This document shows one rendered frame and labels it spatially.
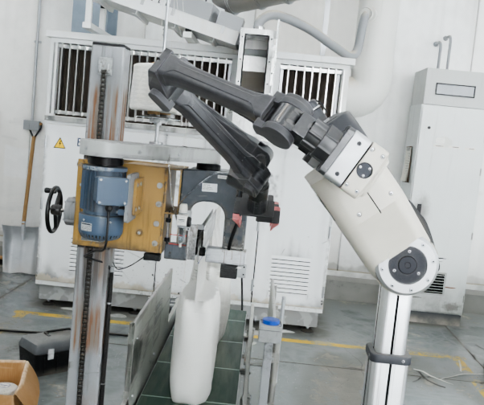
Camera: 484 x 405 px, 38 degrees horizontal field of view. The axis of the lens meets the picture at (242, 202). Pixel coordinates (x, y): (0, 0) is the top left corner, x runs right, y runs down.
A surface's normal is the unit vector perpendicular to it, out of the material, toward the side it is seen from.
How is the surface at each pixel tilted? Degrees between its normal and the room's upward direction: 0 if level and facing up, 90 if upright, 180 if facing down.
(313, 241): 89
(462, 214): 90
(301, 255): 90
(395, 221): 115
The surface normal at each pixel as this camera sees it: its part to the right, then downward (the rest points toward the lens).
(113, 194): 0.39, 0.13
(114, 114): -0.04, 0.10
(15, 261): -0.01, -0.14
